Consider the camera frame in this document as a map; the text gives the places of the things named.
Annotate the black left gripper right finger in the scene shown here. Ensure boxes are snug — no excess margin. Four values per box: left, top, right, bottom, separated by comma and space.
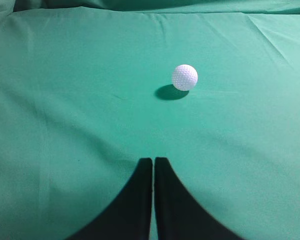
154, 157, 242, 240

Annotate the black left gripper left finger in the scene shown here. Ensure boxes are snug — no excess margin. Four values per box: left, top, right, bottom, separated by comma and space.
67, 158, 153, 240

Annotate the white dimpled golf ball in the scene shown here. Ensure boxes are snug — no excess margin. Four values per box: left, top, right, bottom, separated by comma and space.
171, 64, 198, 92

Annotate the green cloth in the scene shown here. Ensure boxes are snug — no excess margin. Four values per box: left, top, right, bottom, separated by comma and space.
0, 0, 300, 240

